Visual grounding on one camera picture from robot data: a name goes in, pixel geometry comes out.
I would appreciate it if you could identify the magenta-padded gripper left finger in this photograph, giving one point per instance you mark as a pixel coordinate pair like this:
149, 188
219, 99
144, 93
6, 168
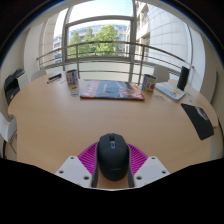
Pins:
74, 170

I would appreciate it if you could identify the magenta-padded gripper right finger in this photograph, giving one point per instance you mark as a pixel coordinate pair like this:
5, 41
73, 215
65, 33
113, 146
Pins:
151, 170

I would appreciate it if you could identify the black computer mouse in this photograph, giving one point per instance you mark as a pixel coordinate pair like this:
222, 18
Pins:
113, 159

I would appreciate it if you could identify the black printed mouse pad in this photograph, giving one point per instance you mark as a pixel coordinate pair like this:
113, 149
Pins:
199, 120

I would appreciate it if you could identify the white plastic chair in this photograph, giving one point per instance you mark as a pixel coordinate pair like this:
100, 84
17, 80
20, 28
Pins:
6, 128

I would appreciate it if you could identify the light blue illustrated book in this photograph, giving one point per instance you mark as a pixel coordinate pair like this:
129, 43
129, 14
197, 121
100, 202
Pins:
170, 91

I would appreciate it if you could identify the red and blue magazine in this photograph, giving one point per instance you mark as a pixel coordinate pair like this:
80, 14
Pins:
111, 90

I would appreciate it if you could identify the black cylindrical bottle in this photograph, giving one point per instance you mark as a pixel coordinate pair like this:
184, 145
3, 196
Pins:
183, 78

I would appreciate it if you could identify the black printer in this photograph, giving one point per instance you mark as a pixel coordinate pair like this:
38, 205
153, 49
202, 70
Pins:
12, 87

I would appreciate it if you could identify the grey metal railing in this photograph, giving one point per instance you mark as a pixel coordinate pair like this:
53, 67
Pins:
106, 42

